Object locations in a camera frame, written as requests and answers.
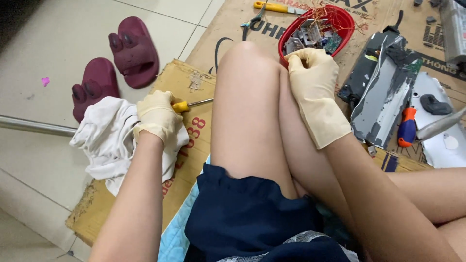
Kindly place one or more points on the person's right hand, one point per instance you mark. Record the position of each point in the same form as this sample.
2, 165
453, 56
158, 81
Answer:
316, 82

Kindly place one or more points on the person's left hand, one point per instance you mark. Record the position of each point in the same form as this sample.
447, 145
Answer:
156, 116

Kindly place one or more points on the person's left fingers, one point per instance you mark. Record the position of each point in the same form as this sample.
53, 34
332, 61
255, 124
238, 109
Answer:
168, 98

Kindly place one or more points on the maroon claw slipper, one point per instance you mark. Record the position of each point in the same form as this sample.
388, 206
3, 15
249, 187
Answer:
134, 51
94, 87

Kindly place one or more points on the red printed cardboard sheet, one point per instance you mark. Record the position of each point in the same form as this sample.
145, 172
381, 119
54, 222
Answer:
184, 156

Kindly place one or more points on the white cloth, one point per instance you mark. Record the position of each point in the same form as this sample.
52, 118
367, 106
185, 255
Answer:
109, 142

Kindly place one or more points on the person's legs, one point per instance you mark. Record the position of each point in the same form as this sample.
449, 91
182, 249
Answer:
247, 109

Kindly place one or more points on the black printed cardboard sheet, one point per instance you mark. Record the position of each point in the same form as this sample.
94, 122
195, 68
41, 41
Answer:
233, 22

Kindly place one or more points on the pink scrap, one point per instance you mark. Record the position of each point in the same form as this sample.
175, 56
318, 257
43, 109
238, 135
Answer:
45, 80

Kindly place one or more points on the silver metal pipe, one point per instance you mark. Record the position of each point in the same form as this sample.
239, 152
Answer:
34, 126

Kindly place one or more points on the light blue quilted mat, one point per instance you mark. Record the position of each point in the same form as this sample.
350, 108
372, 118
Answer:
174, 236

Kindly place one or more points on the navy blue shorts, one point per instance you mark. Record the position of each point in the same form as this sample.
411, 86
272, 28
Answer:
251, 218

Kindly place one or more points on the heap of circuit board parts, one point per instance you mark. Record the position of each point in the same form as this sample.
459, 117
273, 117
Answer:
313, 36

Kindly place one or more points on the red plastic basket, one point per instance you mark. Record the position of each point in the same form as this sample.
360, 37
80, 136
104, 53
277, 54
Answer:
342, 22

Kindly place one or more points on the torn grey metal casing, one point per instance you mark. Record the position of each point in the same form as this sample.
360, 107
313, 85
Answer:
382, 91

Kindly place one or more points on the orange and blue screwdriver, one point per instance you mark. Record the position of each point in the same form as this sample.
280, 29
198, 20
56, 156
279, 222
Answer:
407, 127

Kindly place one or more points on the dark grey rubber piece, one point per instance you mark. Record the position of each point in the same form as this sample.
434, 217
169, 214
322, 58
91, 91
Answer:
435, 104

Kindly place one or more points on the grey metal rod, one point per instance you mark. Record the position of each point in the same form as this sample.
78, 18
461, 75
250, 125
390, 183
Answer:
440, 125

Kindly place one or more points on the small dark plastic fragment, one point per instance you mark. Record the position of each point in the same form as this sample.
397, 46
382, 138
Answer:
431, 19

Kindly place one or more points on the silver metal panel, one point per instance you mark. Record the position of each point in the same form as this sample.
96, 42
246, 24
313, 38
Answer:
442, 145

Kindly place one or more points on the silver metal device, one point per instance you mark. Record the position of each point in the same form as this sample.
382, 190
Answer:
455, 32

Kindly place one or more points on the small metal bracket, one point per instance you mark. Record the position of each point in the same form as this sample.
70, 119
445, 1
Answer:
371, 149

